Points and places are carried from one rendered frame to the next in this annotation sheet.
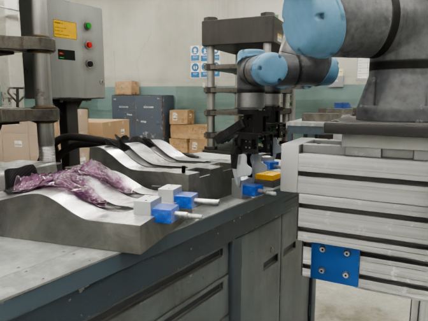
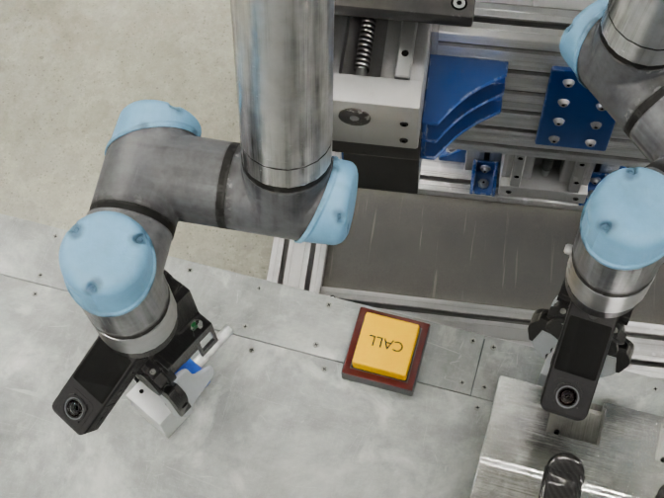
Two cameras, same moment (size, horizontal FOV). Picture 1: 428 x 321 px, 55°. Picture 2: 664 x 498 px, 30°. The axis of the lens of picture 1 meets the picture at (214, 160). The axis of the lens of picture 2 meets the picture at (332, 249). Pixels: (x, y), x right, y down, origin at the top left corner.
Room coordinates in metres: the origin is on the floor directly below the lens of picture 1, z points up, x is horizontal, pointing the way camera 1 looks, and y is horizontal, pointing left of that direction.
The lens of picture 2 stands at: (1.43, 0.23, 2.10)
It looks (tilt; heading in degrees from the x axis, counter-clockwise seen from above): 67 degrees down; 257
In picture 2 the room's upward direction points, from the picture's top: 6 degrees counter-clockwise
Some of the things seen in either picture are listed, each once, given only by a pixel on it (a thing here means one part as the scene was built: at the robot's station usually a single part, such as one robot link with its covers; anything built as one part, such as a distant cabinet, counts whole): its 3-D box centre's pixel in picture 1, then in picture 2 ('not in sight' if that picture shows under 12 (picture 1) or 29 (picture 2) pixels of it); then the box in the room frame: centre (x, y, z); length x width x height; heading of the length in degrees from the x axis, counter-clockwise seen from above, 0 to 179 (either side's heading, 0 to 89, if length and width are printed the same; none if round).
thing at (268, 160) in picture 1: (272, 165); (189, 372); (1.50, -0.22, 0.83); 0.13 x 0.05 x 0.05; 30
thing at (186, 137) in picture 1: (191, 130); not in sight; (7.99, 0.44, 0.42); 0.86 x 0.33 x 0.83; 67
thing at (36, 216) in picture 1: (67, 197); not in sight; (0.89, 0.33, 0.86); 0.50 x 0.26 x 0.11; 72
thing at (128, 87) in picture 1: (127, 88); not in sight; (8.46, 1.78, 1.26); 0.42 x 0.33 x 0.29; 67
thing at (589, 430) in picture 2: (220, 170); (574, 421); (1.14, -0.02, 0.87); 0.05 x 0.05 x 0.04; 55
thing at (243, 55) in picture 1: (251, 71); (628, 230); (1.10, -0.10, 1.15); 0.09 x 0.08 x 0.11; 14
